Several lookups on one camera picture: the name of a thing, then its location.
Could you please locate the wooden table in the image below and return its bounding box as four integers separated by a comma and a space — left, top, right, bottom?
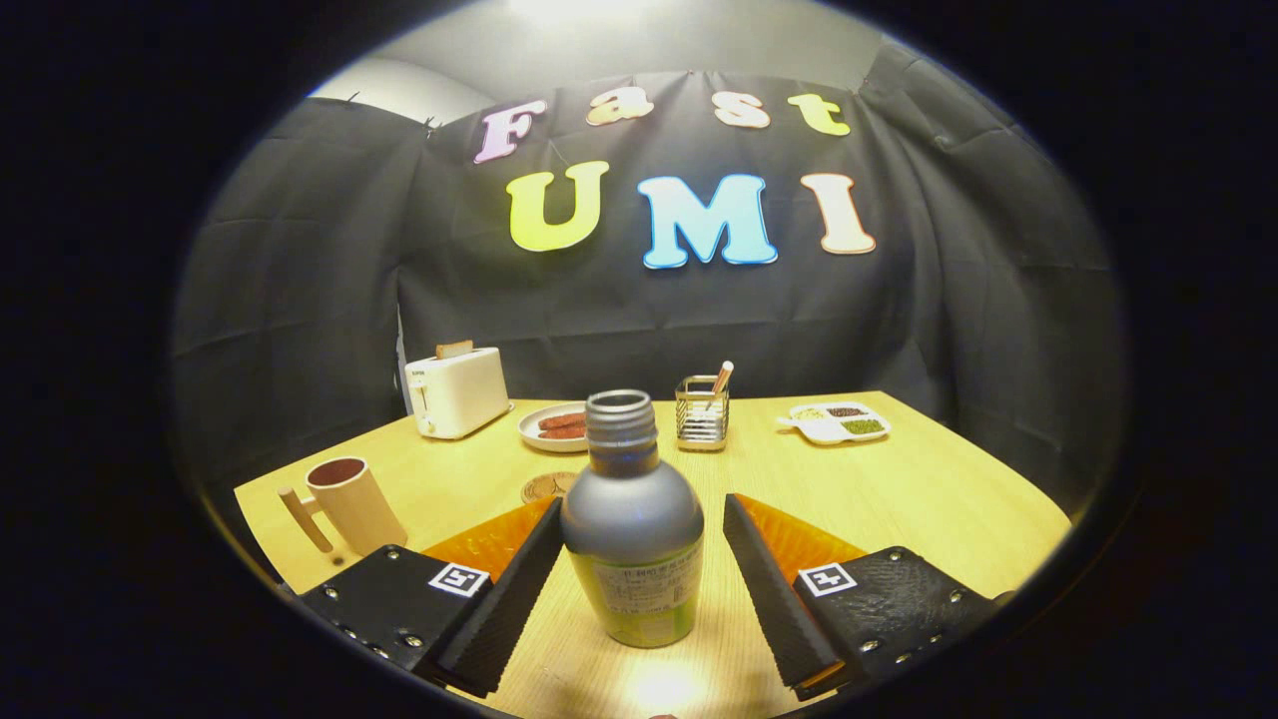
233, 389, 1074, 719

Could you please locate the round wooden coaster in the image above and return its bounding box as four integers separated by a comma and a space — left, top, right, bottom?
520, 471, 580, 505

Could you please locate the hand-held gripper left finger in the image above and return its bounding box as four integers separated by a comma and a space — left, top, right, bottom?
297, 496, 565, 698

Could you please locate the white toaster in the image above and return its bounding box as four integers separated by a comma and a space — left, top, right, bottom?
403, 347, 514, 440

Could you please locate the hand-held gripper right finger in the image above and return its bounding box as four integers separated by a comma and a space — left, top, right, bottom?
722, 492, 999, 702

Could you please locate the metal wire holder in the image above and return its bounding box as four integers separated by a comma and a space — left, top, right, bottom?
675, 374, 730, 452

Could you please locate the white divided dish with beans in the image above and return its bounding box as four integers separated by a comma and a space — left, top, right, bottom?
777, 400, 892, 445

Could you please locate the round white plate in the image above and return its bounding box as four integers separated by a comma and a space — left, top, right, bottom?
518, 401, 590, 453

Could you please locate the cream cup with wooden handle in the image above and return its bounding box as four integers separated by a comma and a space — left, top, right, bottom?
278, 456, 408, 557

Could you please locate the silver juice bottle green label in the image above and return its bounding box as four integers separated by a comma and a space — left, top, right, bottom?
559, 389, 705, 650

